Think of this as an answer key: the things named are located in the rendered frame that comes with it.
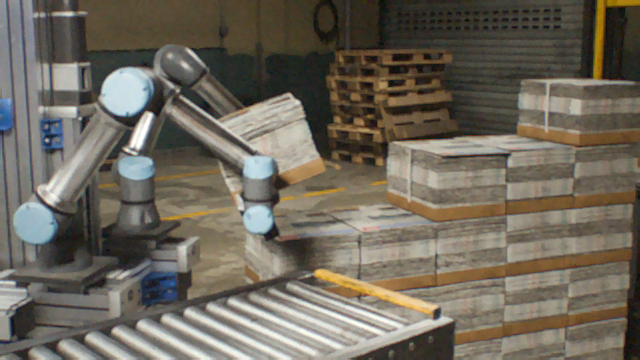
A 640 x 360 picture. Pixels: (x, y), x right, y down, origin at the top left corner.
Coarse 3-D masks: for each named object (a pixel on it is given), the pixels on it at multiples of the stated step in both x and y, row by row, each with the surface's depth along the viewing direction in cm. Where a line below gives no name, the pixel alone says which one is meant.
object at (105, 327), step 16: (304, 272) 226; (240, 288) 212; (256, 288) 212; (176, 304) 199; (192, 304) 199; (112, 320) 188; (128, 320) 188; (48, 336) 178; (64, 336) 178; (80, 336) 179; (0, 352) 169; (16, 352) 170
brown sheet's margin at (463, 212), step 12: (396, 204) 299; (408, 204) 291; (420, 204) 282; (492, 204) 281; (504, 204) 283; (432, 216) 275; (444, 216) 274; (456, 216) 276; (468, 216) 278; (480, 216) 280
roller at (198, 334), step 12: (168, 312) 193; (168, 324) 189; (180, 324) 187; (192, 324) 185; (192, 336) 182; (204, 336) 179; (216, 336) 178; (216, 348) 175; (228, 348) 172; (240, 348) 171
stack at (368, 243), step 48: (288, 240) 254; (336, 240) 260; (384, 240) 267; (432, 240) 275; (480, 240) 283; (528, 240) 291; (432, 288) 278; (480, 288) 285; (528, 288) 294; (528, 336) 298
